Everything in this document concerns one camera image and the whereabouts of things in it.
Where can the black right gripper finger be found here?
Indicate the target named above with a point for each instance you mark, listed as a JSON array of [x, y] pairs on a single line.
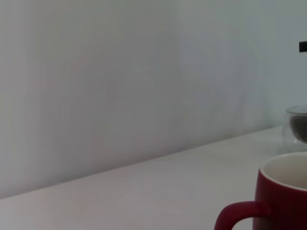
[[303, 46]]

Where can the red ceramic mug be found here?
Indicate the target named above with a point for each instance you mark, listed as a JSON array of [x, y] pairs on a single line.
[[280, 203]]

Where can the dark coffee beans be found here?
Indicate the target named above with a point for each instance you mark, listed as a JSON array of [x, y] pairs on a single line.
[[299, 127]]

